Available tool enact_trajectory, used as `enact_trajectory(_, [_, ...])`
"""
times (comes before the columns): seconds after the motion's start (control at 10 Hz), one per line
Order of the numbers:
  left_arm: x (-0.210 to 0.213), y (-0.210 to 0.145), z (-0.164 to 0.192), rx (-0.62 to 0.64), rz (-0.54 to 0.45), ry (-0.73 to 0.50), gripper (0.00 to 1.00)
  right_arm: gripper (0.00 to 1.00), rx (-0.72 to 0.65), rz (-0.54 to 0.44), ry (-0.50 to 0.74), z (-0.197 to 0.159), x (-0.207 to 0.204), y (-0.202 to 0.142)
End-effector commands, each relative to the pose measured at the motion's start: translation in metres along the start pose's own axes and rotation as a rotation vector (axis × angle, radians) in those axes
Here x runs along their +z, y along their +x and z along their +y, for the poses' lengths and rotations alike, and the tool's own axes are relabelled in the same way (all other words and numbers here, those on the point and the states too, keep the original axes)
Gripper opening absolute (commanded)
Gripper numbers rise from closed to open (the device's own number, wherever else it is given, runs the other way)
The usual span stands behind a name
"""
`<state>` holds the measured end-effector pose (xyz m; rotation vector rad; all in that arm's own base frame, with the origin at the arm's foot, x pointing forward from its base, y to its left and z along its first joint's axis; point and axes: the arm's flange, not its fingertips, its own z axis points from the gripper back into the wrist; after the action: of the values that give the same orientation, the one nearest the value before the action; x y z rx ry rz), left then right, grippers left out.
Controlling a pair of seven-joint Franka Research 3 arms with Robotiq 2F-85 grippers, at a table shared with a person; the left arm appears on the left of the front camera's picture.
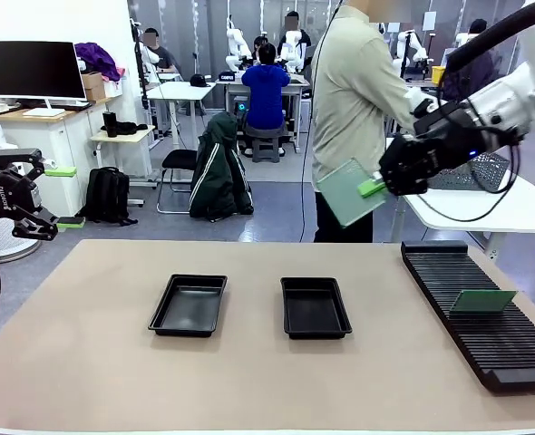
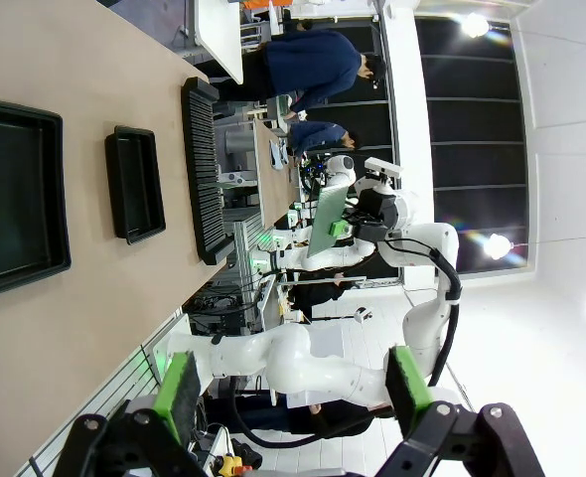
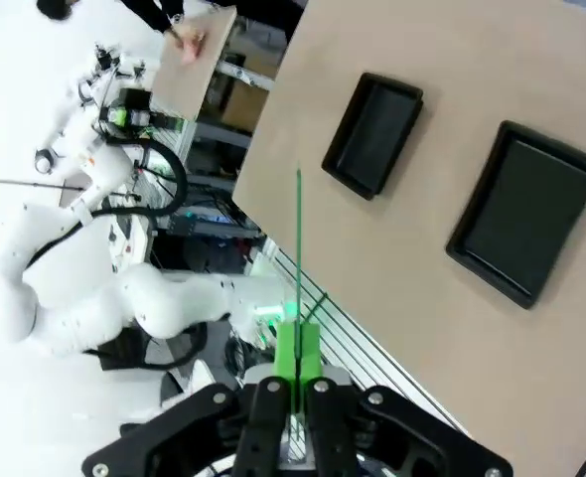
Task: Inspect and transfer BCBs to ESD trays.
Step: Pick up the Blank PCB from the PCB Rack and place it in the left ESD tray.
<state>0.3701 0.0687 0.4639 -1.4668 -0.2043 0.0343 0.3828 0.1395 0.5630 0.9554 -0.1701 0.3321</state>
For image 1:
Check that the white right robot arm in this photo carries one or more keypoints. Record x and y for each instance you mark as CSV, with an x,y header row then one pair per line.
x,y
512,95

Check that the person in navy jacket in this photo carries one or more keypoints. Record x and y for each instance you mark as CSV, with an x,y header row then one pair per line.
x,y
464,81

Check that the person in black white jacket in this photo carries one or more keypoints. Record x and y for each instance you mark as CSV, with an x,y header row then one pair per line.
x,y
304,43

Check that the black slotted board rack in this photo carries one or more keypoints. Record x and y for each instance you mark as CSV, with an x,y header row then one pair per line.
x,y
499,344

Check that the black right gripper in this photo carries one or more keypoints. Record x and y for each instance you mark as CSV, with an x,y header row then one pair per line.
x,y
435,149

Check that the green perforated circuit board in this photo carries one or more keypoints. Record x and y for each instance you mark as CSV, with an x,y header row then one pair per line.
x,y
340,195
480,302

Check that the yellow bin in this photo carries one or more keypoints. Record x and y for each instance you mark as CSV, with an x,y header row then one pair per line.
x,y
437,74

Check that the white cabinet with wooden top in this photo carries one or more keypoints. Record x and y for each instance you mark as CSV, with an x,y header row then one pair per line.
x,y
68,149

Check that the person in beige shirt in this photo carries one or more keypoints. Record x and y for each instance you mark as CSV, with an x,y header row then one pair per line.
x,y
353,90

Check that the black tumbler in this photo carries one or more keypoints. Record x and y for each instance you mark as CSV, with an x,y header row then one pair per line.
x,y
109,124

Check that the black camera tripod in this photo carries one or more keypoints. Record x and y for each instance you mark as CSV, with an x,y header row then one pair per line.
x,y
136,31

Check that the person's right forearm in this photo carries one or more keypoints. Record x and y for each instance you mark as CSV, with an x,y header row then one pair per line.
x,y
403,113

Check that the grey plastic stool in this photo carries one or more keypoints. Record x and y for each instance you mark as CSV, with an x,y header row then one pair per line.
x,y
266,149

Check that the small wooden top side table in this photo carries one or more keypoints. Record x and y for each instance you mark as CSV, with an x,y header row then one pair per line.
x,y
127,137

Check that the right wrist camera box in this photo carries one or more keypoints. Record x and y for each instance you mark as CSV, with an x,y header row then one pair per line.
x,y
424,102

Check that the plain black cap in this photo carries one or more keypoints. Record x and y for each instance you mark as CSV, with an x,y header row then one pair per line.
x,y
200,80

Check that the brown cardboard box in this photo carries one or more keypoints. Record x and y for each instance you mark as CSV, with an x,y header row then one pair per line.
x,y
93,86

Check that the white standing desk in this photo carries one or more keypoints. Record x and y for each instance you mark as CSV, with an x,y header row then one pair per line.
x,y
181,89

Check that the purple cloth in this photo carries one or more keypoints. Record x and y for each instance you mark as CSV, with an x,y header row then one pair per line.
x,y
96,59

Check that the black cloth bundle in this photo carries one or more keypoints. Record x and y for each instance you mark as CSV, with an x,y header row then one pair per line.
x,y
129,128

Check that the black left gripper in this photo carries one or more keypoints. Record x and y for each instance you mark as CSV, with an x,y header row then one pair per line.
x,y
0,195

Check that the black plastic ESD tray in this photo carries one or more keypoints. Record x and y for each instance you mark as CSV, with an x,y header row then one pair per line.
x,y
315,312
188,308

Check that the person in grey t-shirt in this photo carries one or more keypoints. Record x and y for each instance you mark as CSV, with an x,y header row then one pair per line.
x,y
161,54

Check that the black office chair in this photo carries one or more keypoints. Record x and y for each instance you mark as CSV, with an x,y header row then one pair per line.
x,y
179,158

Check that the white background robot desk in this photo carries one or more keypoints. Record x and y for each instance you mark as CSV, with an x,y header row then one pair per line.
x,y
301,86

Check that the white framed computer monitor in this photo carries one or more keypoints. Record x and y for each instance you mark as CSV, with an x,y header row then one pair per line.
x,y
32,68

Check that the grey plastic mesh basket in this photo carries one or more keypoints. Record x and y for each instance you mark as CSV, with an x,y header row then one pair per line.
x,y
489,174

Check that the black backpack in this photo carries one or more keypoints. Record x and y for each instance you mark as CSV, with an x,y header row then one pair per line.
x,y
106,195

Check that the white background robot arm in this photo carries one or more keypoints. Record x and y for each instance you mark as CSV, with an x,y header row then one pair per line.
x,y
415,45
148,59
236,41
291,50

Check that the dark green striped jacket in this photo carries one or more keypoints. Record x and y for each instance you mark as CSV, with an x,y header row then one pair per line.
x,y
217,172

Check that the seated person in blue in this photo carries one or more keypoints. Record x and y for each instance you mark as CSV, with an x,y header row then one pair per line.
x,y
265,90

